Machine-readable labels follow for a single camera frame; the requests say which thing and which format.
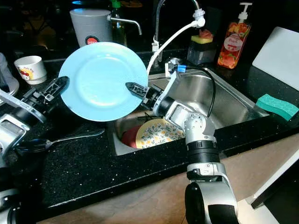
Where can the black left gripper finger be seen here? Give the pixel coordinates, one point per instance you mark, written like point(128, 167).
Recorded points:
point(57, 88)

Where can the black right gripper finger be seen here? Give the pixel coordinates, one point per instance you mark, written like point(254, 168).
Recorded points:
point(138, 91)

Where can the lemon print cream plate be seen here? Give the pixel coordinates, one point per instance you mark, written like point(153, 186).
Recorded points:
point(159, 133)

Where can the light blue plate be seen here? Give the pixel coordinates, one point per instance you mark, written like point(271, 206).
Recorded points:
point(98, 84)

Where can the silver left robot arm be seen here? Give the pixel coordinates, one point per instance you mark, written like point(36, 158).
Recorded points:
point(9, 140)

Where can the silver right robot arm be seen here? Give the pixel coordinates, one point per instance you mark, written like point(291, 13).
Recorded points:
point(201, 135)

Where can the chrome gooseneck kitchen faucet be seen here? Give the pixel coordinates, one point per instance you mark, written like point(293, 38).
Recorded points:
point(156, 28)

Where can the white printed mug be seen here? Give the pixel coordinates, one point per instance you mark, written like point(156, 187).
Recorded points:
point(30, 70)

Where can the silver metal spoon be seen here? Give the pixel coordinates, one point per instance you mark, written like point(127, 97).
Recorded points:
point(79, 136)

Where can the dark clear sponge holder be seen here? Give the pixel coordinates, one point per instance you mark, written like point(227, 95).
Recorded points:
point(198, 53)

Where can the olive oil glass bottle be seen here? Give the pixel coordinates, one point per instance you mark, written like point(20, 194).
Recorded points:
point(117, 30)

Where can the grey water filter canister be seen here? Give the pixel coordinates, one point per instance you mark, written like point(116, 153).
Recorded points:
point(88, 25)

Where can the small chrome filter tap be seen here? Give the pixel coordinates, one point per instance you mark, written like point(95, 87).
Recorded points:
point(128, 21)

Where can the yellow sponge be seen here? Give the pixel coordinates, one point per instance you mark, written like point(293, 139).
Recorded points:
point(198, 39)

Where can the stainless steel sink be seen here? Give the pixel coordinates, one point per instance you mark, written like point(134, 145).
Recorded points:
point(233, 100)

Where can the red scouring pad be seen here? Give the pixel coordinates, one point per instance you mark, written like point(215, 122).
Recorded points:
point(206, 33)

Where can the peach dish soap pump bottle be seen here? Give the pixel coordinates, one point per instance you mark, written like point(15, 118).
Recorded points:
point(233, 46)

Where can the green sponge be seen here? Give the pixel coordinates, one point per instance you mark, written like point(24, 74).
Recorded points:
point(278, 106)

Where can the white board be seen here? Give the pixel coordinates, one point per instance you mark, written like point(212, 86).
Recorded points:
point(278, 58)

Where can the white edged side panel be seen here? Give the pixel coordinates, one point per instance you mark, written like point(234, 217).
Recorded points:
point(273, 179)

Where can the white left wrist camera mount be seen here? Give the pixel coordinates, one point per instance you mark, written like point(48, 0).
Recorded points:
point(23, 109)

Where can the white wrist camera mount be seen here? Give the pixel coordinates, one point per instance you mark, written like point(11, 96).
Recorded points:
point(173, 84)
point(23, 109)

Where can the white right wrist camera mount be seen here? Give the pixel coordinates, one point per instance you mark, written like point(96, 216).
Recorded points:
point(173, 84)

